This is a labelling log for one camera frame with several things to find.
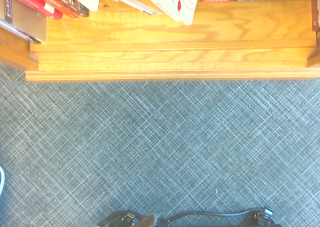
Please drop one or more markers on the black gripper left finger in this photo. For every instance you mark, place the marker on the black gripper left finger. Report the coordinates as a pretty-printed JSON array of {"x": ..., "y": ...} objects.
[{"x": 126, "y": 218}]

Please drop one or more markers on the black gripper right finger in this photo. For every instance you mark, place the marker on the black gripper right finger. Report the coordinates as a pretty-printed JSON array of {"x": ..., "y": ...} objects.
[{"x": 265, "y": 215}]

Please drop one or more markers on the wooden oak bookshelf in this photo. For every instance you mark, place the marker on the wooden oak bookshelf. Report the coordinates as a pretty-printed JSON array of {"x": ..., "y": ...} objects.
[{"x": 150, "y": 49}]

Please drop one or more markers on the white book red mark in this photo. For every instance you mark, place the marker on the white book red mark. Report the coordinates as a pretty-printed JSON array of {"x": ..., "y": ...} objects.
[{"x": 182, "y": 12}]

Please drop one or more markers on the thin grey white book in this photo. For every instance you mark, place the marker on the thin grey white book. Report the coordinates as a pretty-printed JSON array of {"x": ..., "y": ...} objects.
[{"x": 135, "y": 4}]

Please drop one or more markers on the black and orange paperback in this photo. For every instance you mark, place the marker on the black and orange paperback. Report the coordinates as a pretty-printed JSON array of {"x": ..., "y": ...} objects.
[{"x": 78, "y": 8}]

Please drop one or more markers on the tan book Japanese spine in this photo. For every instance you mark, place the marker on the tan book Japanese spine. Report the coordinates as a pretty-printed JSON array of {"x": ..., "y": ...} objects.
[{"x": 30, "y": 24}]

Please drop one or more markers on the orange red paperback book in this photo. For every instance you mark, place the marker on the orange red paperback book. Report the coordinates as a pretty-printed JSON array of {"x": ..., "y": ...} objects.
[{"x": 63, "y": 8}]

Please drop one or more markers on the white paperback book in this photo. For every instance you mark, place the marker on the white paperback book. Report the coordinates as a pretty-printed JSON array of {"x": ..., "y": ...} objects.
[{"x": 87, "y": 2}]

